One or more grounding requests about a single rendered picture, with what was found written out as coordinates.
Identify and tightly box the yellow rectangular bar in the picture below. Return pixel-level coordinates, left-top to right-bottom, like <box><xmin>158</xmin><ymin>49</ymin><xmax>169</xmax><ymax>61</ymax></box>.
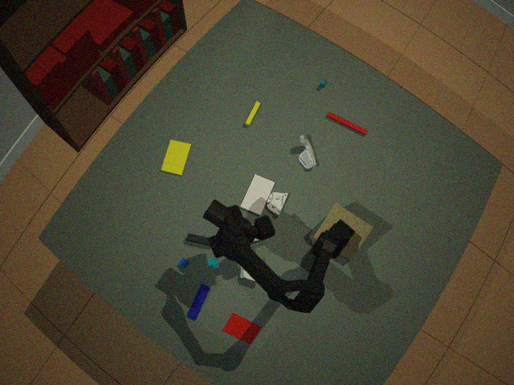
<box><xmin>245</xmin><ymin>101</ymin><xmax>261</xmax><ymax>126</ymax></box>

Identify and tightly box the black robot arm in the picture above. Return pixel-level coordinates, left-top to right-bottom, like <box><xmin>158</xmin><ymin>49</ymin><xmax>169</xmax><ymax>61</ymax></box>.
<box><xmin>203</xmin><ymin>200</ymin><xmax>355</xmax><ymax>313</ymax></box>

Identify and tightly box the red flat bar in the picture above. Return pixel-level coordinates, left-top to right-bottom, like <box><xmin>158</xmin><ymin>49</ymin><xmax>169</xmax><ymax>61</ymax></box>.
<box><xmin>327</xmin><ymin>112</ymin><xmax>367</xmax><ymax>135</ymax></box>

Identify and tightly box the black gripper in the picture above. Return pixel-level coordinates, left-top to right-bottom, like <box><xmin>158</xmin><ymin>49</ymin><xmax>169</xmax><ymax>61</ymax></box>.
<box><xmin>208</xmin><ymin>216</ymin><xmax>276</xmax><ymax>258</ymax></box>

